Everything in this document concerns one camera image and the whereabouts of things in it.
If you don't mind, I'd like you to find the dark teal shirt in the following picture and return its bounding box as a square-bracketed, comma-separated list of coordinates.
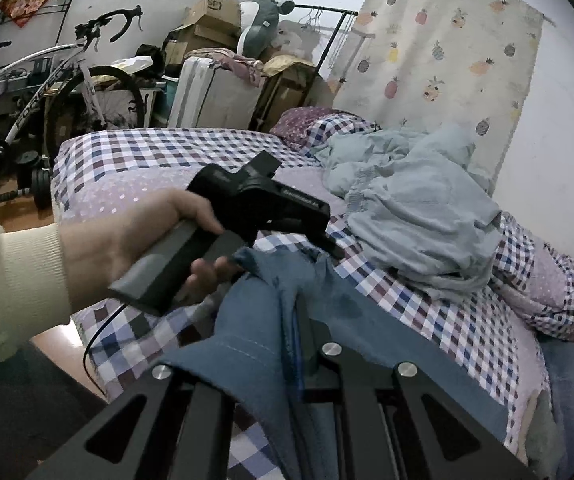
[160, 248, 508, 479]

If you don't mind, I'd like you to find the cream sleeve forearm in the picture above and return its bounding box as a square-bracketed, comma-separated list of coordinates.
[0, 223, 71, 362]

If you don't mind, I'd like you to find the black clothes rack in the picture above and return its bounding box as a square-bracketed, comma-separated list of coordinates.
[289, 4, 359, 79]

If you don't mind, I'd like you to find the person's left hand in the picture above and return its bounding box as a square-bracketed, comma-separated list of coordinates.
[58, 188, 223, 312]

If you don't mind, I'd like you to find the white storage box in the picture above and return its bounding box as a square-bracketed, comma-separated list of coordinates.
[167, 56, 266, 130]

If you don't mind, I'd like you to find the plaid bed sheet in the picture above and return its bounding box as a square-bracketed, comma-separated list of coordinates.
[48, 127, 553, 480]

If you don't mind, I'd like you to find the olive green folded garment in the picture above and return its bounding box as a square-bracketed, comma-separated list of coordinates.
[522, 390, 564, 479]

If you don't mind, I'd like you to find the light grey-green jacket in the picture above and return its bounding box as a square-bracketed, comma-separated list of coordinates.
[312, 126, 502, 300]

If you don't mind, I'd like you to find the cardboard box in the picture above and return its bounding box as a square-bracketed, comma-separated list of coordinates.
[182, 0, 240, 36]

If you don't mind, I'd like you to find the blue cartoon pillow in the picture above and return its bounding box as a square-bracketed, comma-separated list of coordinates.
[540, 338, 574, 479]

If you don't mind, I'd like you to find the folded plaid quilt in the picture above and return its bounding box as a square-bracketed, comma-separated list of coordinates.
[270, 106, 574, 342]

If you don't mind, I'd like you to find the pineapple print curtain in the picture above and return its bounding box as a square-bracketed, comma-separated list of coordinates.
[328, 0, 545, 179]

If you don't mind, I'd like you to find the bicycle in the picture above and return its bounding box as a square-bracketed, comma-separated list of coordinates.
[0, 6, 146, 209]

